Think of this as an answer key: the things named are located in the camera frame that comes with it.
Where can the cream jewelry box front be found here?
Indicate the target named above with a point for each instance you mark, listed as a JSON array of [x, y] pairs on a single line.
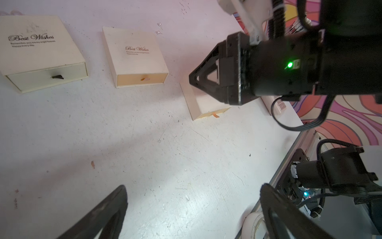
[[200, 104]]

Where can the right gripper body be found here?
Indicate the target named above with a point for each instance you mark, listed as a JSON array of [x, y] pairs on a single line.
[[341, 55]]

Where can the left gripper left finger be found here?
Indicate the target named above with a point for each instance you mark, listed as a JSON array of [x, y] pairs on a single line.
[[104, 220]]

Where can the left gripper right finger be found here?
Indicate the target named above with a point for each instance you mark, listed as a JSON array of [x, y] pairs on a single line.
[[284, 220]]

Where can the small cream jewelry box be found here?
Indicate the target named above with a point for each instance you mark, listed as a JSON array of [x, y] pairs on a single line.
[[38, 52]]

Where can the white tape roll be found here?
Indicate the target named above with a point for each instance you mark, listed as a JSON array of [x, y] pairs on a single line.
[[254, 226]]

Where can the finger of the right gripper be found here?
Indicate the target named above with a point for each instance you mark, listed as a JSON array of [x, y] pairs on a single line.
[[212, 76]]

